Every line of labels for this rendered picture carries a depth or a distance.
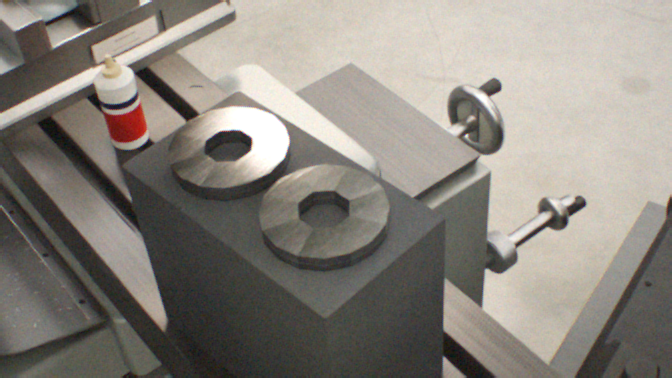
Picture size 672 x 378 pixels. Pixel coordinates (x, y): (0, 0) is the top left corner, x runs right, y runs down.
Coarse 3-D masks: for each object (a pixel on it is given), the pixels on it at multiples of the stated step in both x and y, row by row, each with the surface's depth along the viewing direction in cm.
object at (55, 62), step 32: (0, 0) 105; (160, 0) 111; (192, 0) 114; (224, 0) 118; (0, 32) 105; (32, 32) 102; (64, 32) 107; (96, 32) 108; (128, 32) 111; (160, 32) 114; (192, 32) 115; (0, 64) 104; (32, 64) 104; (64, 64) 107; (96, 64) 110; (128, 64) 111; (0, 96) 104; (32, 96) 107; (64, 96) 108; (0, 128) 104
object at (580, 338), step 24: (648, 216) 163; (624, 240) 159; (648, 240) 159; (624, 264) 155; (600, 288) 152; (624, 288) 152; (600, 312) 149; (576, 336) 146; (552, 360) 143; (576, 360) 143
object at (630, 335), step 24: (648, 264) 131; (648, 288) 128; (624, 312) 125; (648, 312) 125; (600, 336) 124; (624, 336) 123; (648, 336) 122; (600, 360) 119; (624, 360) 118; (648, 360) 113
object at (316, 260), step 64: (192, 128) 74; (256, 128) 73; (192, 192) 70; (256, 192) 70; (320, 192) 68; (384, 192) 67; (192, 256) 73; (256, 256) 66; (320, 256) 64; (384, 256) 65; (192, 320) 81; (256, 320) 70; (320, 320) 62; (384, 320) 68
